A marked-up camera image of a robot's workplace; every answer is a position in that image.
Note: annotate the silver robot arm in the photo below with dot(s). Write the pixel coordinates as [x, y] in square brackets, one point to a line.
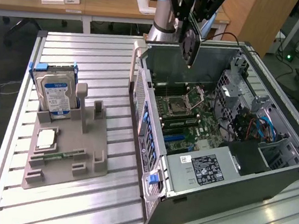
[162, 19]

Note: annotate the white paper stack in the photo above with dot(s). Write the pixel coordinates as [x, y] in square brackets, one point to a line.
[144, 6]

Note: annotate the wooden cabinet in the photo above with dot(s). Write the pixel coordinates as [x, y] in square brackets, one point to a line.
[257, 21]

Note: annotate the wooden desk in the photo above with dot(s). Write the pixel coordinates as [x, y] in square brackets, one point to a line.
[110, 7]

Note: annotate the white box with red mark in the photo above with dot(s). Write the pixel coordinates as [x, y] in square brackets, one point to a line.
[277, 46]

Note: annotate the metal socket cover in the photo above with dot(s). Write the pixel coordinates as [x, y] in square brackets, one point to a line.
[194, 88]

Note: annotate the device with green light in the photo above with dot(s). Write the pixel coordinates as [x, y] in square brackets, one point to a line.
[289, 56]

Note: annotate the metal disk bay cage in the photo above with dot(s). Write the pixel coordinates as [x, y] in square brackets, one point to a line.
[230, 94]

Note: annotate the CPU socket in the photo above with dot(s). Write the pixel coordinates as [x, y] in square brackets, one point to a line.
[177, 105]

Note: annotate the installed black RAM stick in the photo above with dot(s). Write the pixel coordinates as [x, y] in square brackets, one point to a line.
[180, 123]

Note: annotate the white flat box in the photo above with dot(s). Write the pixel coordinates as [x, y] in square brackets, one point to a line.
[54, 2]

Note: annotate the green motherboard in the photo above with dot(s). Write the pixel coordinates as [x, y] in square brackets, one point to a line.
[203, 134]

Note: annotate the blue expansion slot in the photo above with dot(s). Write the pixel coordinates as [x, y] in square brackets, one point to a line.
[174, 138]

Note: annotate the blue expansion card retainer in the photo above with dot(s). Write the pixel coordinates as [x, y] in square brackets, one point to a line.
[150, 139]

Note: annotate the hard disk with blue carrier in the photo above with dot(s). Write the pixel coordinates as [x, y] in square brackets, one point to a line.
[57, 93]

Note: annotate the black office chair base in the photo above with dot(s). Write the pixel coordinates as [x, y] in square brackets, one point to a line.
[21, 25]

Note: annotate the grey plastic parts rack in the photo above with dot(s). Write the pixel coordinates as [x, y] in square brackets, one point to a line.
[87, 137]

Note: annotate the grey power supply unit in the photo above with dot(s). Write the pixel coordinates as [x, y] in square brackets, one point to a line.
[183, 172]

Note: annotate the blue case latch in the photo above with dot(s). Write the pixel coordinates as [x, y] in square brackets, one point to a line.
[152, 179]

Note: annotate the silver CPU chip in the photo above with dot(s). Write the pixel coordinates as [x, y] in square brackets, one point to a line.
[46, 138]

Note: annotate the green RAM stick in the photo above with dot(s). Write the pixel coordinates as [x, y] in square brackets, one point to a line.
[58, 156]

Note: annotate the open grey PC case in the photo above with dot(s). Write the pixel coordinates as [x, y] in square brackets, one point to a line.
[209, 205]

